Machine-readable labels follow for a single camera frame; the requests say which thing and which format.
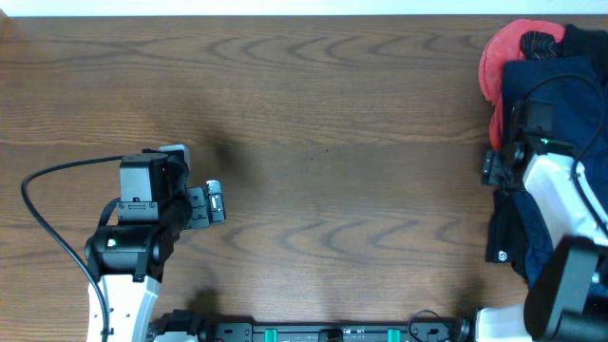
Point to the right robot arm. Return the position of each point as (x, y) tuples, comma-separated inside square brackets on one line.
[(560, 306)]

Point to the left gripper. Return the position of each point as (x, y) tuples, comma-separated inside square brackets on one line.
[(199, 218)]

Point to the dark striped garment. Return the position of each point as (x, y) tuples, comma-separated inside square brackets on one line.
[(540, 46)]

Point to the navy blue shorts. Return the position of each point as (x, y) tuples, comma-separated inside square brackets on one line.
[(566, 83)]

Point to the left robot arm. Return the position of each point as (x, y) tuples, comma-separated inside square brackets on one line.
[(136, 234)]

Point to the red cloth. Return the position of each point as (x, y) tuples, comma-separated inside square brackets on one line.
[(503, 47)]

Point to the black garment with logo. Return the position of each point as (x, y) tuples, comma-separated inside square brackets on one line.
[(506, 239)]

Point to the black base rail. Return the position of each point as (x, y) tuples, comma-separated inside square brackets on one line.
[(323, 332)]

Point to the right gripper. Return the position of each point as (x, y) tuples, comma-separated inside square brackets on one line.
[(494, 172)]

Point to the navy blue shirt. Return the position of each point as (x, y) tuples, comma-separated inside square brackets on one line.
[(556, 201)]

